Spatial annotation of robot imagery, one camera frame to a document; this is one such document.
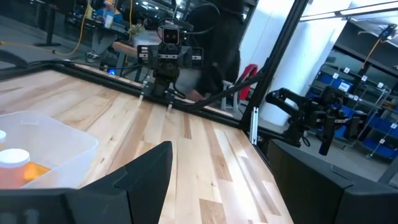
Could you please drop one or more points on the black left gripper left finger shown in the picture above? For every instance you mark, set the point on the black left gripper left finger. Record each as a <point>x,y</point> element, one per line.
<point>93,208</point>

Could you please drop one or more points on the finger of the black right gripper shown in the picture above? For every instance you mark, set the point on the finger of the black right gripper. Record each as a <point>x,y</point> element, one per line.
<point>163,67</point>
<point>175,67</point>

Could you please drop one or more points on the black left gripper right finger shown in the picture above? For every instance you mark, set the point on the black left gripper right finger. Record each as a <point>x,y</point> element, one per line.
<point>326,202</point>

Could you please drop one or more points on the orange pill bottle white cap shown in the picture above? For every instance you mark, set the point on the orange pill bottle white cap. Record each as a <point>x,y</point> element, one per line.
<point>12,177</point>

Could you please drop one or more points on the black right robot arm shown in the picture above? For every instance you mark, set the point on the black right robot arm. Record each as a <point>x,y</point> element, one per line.
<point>164,88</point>

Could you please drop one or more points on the blue storage bin shelf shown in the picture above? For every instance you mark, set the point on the blue storage bin shelf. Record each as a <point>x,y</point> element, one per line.
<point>382,124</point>

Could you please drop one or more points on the person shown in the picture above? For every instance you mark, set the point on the person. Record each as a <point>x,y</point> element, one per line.
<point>220,46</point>
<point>102,34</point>

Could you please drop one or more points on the red chair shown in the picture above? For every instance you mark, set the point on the red chair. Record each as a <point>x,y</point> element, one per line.
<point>248,77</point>

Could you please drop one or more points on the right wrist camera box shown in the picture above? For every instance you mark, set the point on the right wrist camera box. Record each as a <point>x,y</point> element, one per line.
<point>170,35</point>

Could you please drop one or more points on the silver metal corner bracket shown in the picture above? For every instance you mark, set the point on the silver metal corner bracket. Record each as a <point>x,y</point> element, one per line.
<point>254,124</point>

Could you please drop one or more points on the black aluminium table frame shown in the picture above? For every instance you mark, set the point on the black aluminium table frame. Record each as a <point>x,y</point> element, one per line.
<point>275,62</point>

